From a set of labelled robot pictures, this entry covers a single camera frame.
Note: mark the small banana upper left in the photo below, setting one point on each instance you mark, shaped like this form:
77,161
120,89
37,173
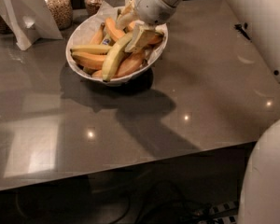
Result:
99,35

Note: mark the white bowl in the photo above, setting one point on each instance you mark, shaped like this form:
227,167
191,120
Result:
85,31

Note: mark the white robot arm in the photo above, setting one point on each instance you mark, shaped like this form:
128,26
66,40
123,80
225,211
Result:
260,194

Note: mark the long greenish yellow banana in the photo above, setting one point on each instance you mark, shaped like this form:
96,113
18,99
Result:
114,57

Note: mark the yellow banana left upper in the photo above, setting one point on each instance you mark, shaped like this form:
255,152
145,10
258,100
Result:
91,48

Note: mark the black item near plates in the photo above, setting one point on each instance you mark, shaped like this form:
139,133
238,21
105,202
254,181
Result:
241,30

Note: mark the black white striped strip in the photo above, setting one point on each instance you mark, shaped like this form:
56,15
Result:
222,213

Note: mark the orange banana right side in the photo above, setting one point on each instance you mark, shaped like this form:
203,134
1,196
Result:
156,40

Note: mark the orange banana left lower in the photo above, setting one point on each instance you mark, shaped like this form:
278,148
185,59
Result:
91,61

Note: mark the orange banana top centre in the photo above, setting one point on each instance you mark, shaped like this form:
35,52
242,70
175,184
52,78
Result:
111,29

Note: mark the glass jar of nuts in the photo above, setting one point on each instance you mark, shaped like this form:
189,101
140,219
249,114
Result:
61,11

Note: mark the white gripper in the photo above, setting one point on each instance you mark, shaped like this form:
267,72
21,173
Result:
151,6

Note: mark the glass jar dark snacks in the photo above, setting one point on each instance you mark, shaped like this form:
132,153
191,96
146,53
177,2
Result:
92,6

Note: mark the orange banana bottom right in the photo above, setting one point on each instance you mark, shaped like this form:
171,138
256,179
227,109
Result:
129,64

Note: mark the orange banana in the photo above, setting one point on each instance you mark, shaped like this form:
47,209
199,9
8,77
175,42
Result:
156,40
111,29
91,61
129,64

